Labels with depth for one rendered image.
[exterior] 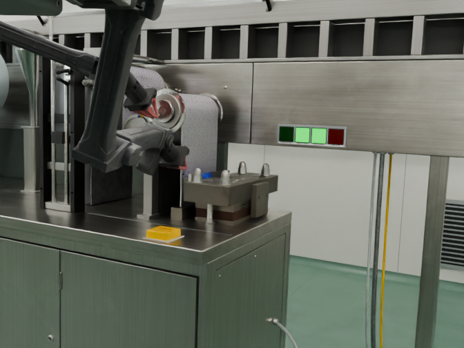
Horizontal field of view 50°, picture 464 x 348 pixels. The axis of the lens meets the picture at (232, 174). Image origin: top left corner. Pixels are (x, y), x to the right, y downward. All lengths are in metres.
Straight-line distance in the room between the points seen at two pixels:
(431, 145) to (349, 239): 2.62
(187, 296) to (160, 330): 0.14
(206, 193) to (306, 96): 0.52
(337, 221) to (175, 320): 2.95
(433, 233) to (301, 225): 2.54
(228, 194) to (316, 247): 2.87
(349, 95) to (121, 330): 1.04
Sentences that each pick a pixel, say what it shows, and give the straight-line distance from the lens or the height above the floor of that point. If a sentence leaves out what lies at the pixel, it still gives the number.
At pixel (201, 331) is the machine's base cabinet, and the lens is 1.41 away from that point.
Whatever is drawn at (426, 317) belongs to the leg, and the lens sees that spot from 1.99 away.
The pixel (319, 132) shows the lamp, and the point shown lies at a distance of 1.78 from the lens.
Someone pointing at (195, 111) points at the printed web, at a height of 1.25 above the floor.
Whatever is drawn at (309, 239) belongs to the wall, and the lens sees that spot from 4.35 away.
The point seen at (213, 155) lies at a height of 1.10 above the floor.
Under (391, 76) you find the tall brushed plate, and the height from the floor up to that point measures 1.39.
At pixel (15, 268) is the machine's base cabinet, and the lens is 1.82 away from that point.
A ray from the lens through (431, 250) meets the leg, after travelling 1.92.
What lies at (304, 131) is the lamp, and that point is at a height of 1.20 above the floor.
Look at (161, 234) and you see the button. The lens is 1.39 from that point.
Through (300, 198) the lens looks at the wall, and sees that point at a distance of 4.32.
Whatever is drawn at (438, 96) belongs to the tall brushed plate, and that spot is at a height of 1.33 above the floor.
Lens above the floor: 1.25
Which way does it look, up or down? 7 degrees down
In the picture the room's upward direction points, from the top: 2 degrees clockwise
